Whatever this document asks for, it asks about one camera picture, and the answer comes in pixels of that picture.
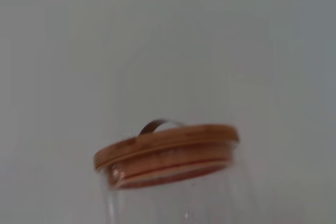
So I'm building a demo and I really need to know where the clear glass dispenser jar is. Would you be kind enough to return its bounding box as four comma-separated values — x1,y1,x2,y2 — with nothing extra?
104,153,237,224

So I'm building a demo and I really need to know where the wooden jar lid with strap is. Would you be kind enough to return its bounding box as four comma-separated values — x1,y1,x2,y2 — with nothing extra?
93,118,240,190

